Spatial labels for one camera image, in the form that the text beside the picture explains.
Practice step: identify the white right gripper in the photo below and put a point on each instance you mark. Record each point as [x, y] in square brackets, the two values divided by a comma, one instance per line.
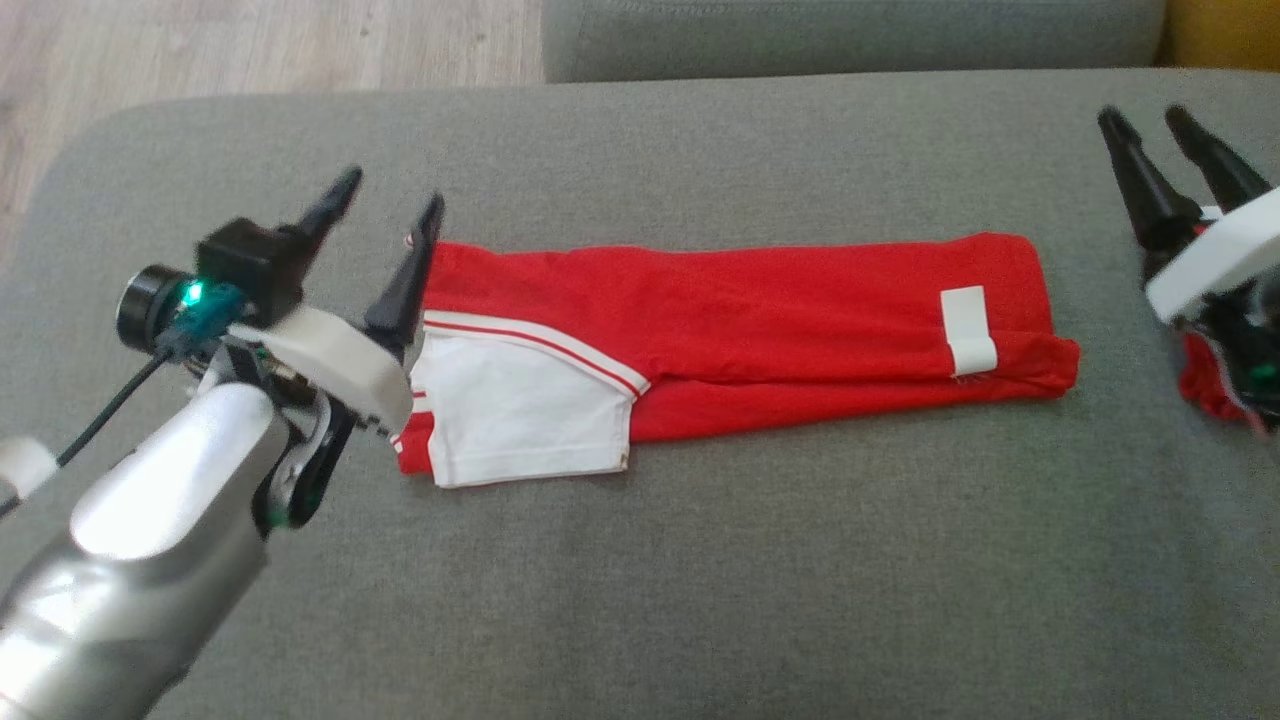
[1220, 260]

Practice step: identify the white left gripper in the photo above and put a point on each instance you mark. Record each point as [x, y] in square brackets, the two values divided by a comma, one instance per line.
[340, 365]

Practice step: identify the red and white shirt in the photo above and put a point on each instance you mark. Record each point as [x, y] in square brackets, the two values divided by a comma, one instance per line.
[780, 320]

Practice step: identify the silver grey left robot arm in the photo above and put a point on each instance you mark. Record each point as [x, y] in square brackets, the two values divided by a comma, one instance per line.
[150, 540]

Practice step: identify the folded red garment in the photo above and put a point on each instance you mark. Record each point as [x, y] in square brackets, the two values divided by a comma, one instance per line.
[1205, 385]

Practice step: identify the yellow sofa backrest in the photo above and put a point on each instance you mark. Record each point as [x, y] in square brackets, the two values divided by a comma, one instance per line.
[1225, 30]

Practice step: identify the grey sofa seat cushion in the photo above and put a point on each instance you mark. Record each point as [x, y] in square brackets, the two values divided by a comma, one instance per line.
[850, 35]

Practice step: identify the large grey sofa seat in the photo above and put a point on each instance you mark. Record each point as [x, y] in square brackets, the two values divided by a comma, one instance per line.
[700, 600]

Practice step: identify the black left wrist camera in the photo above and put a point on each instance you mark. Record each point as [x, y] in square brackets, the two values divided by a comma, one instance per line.
[245, 265]

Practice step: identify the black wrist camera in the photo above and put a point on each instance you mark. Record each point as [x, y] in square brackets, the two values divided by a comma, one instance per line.
[245, 265]
[1250, 345]

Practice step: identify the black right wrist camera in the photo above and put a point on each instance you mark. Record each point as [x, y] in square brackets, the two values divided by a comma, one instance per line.
[1250, 345]

